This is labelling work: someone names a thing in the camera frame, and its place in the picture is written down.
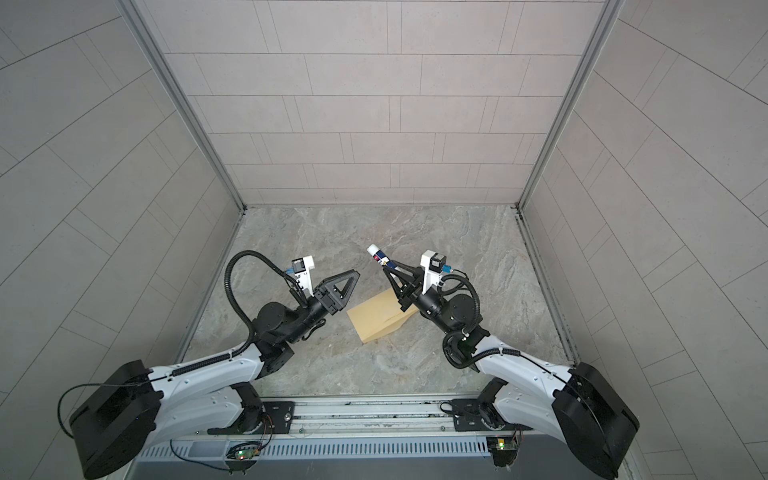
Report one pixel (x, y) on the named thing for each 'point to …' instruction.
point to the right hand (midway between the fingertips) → (387, 272)
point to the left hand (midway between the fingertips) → (363, 279)
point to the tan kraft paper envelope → (380, 316)
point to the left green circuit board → (247, 453)
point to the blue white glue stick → (380, 256)
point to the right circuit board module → (503, 449)
